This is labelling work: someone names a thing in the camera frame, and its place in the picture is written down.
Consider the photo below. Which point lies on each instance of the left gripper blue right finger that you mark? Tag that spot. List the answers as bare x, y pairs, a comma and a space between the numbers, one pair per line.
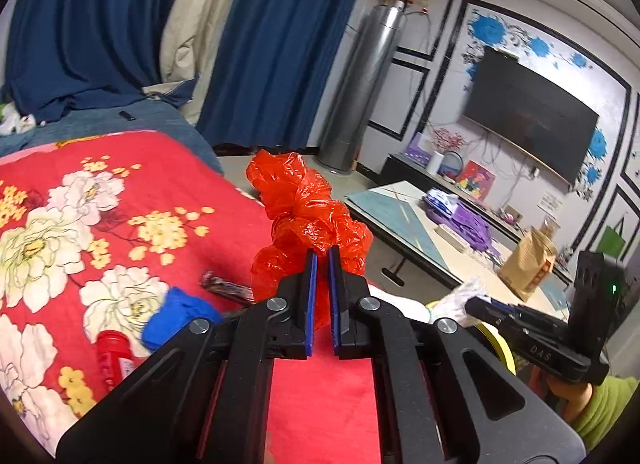
335, 271

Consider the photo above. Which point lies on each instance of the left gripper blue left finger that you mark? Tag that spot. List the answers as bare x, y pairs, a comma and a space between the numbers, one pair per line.
309, 294

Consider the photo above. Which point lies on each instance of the red plastic bag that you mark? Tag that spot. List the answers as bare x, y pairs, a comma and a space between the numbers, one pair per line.
297, 199

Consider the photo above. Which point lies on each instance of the white foam fruit net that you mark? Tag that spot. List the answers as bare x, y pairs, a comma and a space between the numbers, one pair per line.
452, 306

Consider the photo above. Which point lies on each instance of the yellow rimmed black trash bin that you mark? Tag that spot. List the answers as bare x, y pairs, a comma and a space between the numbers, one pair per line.
491, 339

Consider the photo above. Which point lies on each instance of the person's right hand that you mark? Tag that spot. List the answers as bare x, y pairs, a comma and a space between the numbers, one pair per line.
576, 396

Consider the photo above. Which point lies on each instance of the white coffee table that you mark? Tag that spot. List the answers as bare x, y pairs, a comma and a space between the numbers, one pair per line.
412, 256

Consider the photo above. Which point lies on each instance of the brown paper snack bag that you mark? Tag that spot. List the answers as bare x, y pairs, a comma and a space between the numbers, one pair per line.
530, 262

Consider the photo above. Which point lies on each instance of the dark snack bar wrapper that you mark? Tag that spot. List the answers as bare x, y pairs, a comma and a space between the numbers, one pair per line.
238, 293

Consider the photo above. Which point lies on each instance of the green tote bag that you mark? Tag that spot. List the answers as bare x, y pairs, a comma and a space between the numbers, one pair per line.
612, 241

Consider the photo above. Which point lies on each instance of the blue white tissue pack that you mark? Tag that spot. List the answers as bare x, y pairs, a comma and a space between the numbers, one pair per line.
445, 203

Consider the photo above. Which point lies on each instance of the white rectangular box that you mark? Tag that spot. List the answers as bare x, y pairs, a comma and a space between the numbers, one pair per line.
453, 238

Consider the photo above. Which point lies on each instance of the blue crumpled cloth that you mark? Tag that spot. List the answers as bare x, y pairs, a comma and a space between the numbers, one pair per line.
178, 310

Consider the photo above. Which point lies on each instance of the purple bag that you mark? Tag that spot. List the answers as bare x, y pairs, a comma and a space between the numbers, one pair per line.
474, 229

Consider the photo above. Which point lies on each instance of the white vase with red flowers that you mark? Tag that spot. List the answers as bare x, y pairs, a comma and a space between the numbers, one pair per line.
449, 144

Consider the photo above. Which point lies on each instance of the colourful framed picture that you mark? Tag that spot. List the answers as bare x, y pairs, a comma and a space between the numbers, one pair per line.
476, 180

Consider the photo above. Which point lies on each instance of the silver standing air conditioner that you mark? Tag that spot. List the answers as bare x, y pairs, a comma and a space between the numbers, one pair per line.
361, 83

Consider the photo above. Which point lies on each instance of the red bottle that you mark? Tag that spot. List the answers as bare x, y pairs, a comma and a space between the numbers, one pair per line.
115, 358

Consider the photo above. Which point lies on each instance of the blue sofa cover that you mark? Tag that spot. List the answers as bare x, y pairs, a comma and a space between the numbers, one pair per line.
143, 115

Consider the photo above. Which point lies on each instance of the red floral blanket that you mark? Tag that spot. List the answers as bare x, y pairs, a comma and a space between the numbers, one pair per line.
94, 233

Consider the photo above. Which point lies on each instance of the beige curtain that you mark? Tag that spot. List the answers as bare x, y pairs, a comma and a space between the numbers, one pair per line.
188, 52

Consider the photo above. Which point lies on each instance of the dark blue curtain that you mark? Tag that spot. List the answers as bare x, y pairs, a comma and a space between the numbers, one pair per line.
243, 72

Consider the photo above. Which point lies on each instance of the black wall television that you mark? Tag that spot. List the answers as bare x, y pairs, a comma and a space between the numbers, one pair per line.
531, 112

